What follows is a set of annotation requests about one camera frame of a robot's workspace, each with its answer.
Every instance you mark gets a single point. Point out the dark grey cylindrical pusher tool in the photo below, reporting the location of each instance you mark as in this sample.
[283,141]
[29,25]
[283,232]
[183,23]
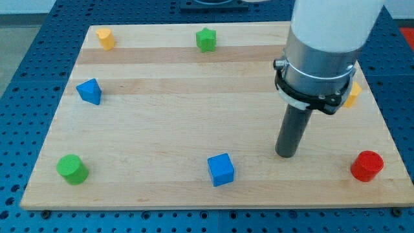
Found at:
[293,126]

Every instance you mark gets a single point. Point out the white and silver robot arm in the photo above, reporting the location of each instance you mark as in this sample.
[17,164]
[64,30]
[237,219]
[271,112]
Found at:
[315,72]

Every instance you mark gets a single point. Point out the yellow hexagon block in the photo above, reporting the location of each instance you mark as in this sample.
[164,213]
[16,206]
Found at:
[353,95]

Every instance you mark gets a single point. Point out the blue cube block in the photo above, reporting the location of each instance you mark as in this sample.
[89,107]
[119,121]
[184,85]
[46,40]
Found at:
[221,169]

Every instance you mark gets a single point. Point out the red cylinder block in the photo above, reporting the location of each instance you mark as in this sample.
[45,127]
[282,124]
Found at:
[367,166]

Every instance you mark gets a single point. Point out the light wooden board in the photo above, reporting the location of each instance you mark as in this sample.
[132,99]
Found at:
[166,107]

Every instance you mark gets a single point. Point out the green star block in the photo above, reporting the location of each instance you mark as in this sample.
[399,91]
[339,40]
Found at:
[206,40]

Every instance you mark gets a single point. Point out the blue triangle block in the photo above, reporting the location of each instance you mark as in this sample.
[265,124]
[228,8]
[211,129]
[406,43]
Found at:
[90,91]

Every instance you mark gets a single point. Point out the green cylinder block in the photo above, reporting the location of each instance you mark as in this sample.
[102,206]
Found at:
[72,169]

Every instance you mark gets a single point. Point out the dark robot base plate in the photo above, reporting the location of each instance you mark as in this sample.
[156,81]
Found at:
[212,5]

